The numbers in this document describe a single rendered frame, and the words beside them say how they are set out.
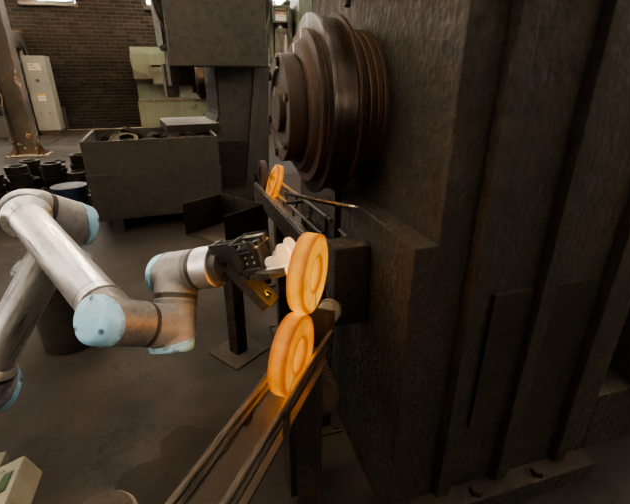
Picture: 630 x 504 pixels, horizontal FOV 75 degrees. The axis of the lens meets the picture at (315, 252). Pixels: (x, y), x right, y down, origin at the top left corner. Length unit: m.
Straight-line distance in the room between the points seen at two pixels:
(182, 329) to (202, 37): 3.10
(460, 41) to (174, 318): 0.75
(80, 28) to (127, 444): 10.34
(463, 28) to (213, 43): 3.07
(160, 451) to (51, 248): 0.90
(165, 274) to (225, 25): 3.08
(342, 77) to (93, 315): 0.72
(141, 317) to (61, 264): 0.22
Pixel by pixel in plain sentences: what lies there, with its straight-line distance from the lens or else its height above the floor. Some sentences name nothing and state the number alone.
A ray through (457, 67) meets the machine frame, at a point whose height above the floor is 1.22.
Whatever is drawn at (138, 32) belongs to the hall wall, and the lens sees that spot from 11.24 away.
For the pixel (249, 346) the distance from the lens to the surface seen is 2.03.
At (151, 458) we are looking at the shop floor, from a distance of 1.66.
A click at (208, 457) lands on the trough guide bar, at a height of 0.71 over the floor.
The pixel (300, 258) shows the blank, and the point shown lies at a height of 0.91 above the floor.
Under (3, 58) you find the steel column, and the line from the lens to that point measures 8.07.
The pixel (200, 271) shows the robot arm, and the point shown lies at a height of 0.84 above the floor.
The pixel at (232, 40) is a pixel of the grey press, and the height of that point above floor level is 1.46.
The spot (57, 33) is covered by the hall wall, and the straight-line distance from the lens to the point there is 11.48.
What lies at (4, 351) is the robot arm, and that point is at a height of 0.46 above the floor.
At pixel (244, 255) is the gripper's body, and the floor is 0.88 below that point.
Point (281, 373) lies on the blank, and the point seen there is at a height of 0.73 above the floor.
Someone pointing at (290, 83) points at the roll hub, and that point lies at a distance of 1.08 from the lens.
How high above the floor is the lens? 1.20
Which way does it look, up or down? 24 degrees down
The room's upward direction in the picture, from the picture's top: straight up
